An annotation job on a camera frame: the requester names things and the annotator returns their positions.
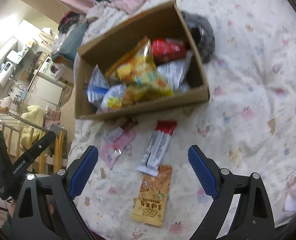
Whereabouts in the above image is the wooden drying rack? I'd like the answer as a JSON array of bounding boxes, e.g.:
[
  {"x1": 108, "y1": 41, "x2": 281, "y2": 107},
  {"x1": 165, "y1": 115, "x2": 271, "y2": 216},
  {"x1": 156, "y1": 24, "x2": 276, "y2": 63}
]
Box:
[{"x1": 0, "y1": 107, "x2": 68, "y2": 174}]

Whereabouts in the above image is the white kitchen cabinet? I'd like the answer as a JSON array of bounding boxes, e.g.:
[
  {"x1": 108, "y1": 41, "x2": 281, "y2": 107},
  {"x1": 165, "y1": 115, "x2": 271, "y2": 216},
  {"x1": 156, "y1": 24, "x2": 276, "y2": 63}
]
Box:
[{"x1": 23, "y1": 75, "x2": 66, "y2": 111}]

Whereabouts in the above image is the yellow chips bag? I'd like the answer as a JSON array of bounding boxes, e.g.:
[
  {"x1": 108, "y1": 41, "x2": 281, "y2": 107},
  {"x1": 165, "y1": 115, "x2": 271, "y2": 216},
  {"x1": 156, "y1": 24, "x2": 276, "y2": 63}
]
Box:
[{"x1": 104, "y1": 36, "x2": 173, "y2": 106}]

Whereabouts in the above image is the white water heater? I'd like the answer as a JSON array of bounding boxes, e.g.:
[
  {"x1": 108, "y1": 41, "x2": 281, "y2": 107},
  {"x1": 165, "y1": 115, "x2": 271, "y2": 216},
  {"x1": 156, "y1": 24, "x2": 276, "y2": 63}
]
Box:
[{"x1": 0, "y1": 61, "x2": 15, "y2": 89}]

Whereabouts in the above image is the pink blanket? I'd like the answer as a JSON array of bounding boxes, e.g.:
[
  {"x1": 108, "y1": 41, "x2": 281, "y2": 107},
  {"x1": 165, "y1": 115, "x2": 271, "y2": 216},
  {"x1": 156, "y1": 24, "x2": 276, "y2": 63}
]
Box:
[{"x1": 86, "y1": 0, "x2": 147, "y2": 22}]

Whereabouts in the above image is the orange yellow snack packet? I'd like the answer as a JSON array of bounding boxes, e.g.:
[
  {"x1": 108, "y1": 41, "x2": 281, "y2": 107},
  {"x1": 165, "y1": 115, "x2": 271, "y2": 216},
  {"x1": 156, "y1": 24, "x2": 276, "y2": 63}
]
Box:
[{"x1": 130, "y1": 165, "x2": 172, "y2": 226}]

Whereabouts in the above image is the white snack packet barcode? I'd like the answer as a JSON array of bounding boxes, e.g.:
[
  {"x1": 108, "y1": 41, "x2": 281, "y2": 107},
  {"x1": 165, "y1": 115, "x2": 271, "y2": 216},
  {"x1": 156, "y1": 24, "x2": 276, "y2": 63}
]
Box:
[{"x1": 157, "y1": 53, "x2": 192, "y2": 93}]

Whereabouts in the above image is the person's left hand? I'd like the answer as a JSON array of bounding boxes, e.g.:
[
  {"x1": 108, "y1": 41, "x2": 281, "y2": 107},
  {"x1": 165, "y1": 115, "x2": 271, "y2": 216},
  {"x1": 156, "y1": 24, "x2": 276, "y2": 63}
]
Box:
[{"x1": 6, "y1": 200, "x2": 16, "y2": 217}]

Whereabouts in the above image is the grey striped garment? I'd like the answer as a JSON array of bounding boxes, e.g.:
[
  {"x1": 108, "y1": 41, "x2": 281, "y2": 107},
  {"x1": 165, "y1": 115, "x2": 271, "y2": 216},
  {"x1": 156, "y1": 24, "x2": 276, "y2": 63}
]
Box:
[{"x1": 181, "y1": 11, "x2": 215, "y2": 63}]

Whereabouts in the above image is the pink white small sachet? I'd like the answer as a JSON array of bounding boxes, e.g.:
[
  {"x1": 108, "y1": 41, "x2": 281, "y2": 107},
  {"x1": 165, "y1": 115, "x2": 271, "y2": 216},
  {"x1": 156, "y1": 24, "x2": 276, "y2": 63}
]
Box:
[{"x1": 99, "y1": 127, "x2": 136, "y2": 170}]

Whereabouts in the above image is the red white snack bar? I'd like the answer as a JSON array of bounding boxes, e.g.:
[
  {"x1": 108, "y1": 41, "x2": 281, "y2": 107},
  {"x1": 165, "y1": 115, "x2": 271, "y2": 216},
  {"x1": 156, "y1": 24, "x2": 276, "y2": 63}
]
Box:
[{"x1": 137, "y1": 121, "x2": 177, "y2": 177}]

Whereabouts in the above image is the open cardboard box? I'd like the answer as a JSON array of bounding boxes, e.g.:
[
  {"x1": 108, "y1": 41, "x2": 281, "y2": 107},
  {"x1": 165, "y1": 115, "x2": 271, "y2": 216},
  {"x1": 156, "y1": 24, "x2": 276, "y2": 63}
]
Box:
[{"x1": 75, "y1": 0, "x2": 210, "y2": 120}]

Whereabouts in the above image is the patterned white bed quilt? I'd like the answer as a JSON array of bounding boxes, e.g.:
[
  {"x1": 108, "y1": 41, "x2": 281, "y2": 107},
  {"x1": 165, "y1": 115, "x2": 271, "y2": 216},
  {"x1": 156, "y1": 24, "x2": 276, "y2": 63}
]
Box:
[{"x1": 75, "y1": 0, "x2": 296, "y2": 239}]

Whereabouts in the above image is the blue snack bag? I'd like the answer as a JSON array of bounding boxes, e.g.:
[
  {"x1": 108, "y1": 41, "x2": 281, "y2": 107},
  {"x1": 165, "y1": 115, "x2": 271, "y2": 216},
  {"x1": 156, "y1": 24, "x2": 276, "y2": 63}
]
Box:
[{"x1": 87, "y1": 65, "x2": 126, "y2": 112}]

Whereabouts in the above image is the pile of clothes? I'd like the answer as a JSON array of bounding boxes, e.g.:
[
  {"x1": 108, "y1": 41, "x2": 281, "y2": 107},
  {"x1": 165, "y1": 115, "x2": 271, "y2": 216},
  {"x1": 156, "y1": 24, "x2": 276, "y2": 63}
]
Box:
[{"x1": 58, "y1": 11, "x2": 88, "y2": 34}]

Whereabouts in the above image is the yellow garment on rack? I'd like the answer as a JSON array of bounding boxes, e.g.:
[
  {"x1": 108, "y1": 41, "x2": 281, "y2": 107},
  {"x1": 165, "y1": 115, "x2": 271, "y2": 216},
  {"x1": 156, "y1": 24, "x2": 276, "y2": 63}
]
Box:
[{"x1": 20, "y1": 105, "x2": 44, "y2": 150}]

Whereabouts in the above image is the red snack bag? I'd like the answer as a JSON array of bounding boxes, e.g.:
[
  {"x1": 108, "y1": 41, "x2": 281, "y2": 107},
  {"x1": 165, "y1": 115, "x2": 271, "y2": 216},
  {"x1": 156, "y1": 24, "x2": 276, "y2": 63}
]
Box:
[{"x1": 152, "y1": 38, "x2": 188, "y2": 66}]

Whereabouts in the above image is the white washing machine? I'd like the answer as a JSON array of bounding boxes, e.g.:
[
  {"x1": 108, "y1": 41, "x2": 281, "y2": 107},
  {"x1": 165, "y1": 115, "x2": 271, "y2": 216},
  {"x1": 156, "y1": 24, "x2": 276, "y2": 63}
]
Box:
[{"x1": 37, "y1": 56, "x2": 58, "y2": 81}]

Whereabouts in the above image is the teal cushion on cabinet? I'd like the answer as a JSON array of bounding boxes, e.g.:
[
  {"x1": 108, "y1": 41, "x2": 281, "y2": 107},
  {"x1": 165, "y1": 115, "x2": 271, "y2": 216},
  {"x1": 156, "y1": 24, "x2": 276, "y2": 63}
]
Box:
[{"x1": 51, "y1": 22, "x2": 88, "y2": 66}]

